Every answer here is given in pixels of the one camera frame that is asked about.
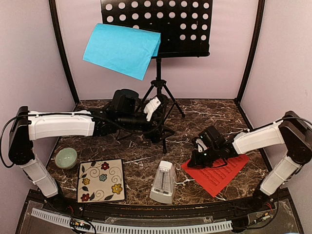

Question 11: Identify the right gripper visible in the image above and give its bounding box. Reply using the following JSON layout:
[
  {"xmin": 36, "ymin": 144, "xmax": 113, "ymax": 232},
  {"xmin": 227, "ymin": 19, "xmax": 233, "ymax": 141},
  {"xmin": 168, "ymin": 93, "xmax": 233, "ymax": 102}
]
[{"xmin": 189, "ymin": 145, "xmax": 220, "ymax": 169}]

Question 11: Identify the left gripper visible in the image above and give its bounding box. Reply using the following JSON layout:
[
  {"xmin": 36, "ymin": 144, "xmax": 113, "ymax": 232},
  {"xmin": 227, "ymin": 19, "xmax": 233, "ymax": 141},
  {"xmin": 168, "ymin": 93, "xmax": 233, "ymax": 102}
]
[{"xmin": 118, "ymin": 113, "xmax": 176, "ymax": 143}]

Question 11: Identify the red sheet music page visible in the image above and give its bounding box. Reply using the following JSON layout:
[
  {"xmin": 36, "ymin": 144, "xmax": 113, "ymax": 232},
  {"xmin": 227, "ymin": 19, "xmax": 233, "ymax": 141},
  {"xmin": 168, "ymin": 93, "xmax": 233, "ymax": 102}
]
[{"xmin": 181, "ymin": 155, "xmax": 250, "ymax": 197}]

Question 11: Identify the white metronome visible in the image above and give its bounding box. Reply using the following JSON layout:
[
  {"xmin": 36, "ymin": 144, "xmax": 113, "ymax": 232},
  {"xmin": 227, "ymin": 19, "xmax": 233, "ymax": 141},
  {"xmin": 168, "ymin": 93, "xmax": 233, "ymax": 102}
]
[{"xmin": 149, "ymin": 160, "xmax": 176, "ymax": 204}]

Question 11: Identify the blue sheet music page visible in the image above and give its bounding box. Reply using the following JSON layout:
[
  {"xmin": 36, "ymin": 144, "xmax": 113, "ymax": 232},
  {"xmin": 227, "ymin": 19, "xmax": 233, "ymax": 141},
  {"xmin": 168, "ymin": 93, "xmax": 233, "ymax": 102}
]
[{"xmin": 83, "ymin": 23, "xmax": 161, "ymax": 80}]

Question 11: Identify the black music stand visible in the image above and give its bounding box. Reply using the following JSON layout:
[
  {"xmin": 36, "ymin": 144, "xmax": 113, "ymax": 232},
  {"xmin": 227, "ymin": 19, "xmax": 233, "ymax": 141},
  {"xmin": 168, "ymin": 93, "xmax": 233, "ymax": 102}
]
[{"xmin": 100, "ymin": 0, "xmax": 212, "ymax": 154}]

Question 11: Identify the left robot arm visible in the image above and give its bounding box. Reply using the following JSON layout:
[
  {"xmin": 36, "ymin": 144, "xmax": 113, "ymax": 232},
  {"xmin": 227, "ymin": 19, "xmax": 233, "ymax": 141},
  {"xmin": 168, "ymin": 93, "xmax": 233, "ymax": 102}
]
[{"xmin": 8, "ymin": 89, "xmax": 175, "ymax": 213}]

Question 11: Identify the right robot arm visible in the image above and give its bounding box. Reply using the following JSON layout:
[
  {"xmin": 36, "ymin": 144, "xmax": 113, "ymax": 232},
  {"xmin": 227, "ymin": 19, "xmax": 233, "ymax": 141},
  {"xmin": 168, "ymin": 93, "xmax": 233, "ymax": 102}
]
[{"xmin": 187, "ymin": 111, "xmax": 312, "ymax": 212}]

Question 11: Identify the square floral plate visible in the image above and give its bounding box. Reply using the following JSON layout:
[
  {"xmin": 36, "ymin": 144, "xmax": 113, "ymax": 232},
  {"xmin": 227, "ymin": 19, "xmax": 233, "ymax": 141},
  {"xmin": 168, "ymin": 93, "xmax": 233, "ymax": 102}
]
[{"xmin": 77, "ymin": 158, "xmax": 126, "ymax": 203}]

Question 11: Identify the green ceramic bowl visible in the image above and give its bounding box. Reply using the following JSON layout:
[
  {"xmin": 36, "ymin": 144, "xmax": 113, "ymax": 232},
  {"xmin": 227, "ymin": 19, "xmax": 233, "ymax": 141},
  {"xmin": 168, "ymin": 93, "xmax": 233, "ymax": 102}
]
[{"xmin": 55, "ymin": 147, "xmax": 78, "ymax": 170}]

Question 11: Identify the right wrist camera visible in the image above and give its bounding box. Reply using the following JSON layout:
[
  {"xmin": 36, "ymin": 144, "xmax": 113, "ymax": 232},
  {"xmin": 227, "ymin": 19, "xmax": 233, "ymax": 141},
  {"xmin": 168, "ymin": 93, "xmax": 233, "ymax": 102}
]
[{"xmin": 192, "ymin": 137, "xmax": 208, "ymax": 153}]

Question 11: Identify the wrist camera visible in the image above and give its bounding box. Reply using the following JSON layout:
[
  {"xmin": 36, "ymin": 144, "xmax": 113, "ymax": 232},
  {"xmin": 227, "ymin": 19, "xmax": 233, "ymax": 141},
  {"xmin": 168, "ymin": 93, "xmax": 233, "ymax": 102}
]
[
  {"xmin": 192, "ymin": 137, "xmax": 208, "ymax": 153},
  {"xmin": 143, "ymin": 96, "xmax": 161, "ymax": 122}
]

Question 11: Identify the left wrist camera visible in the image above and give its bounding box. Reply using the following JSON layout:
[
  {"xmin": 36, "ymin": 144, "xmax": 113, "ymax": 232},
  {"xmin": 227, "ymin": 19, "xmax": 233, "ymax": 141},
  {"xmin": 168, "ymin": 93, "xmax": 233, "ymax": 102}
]
[{"xmin": 143, "ymin": 96, "xmax": 161, "ymax": 122}]

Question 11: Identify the right black frame post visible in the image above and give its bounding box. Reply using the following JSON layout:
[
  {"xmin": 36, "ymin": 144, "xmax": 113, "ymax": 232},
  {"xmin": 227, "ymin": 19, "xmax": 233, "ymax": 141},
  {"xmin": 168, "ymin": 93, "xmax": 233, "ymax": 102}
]
[{"xmin": 234, "ymin": 0, "xmax": 266, "ymax": 105}]

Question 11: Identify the black frame post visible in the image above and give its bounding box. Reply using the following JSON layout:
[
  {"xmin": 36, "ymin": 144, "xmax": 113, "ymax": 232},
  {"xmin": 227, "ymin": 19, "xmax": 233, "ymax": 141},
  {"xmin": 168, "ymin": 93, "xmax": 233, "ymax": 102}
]
[
  {"xmin": 234, "ymin": 0, "xmax": 266, "ymax": 105},
  {"xmin": 48, "ymin": 0, "xmax": 80, "ymax": 105}
]

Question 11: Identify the white cable duct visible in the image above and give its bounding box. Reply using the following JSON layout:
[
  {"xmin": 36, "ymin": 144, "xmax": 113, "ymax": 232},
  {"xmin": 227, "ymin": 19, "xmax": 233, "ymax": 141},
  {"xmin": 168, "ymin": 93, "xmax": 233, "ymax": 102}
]
[{"xmin": 31, "ymin": 208, "xmax": 233, "ymax": 234}]

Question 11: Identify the left black frame post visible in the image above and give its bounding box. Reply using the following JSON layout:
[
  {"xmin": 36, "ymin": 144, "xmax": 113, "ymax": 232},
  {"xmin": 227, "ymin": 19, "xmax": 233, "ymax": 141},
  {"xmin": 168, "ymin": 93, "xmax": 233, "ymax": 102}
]
[{"xmin": 48, "ymin": 0, "xmax": 80, "ymax": 105}]

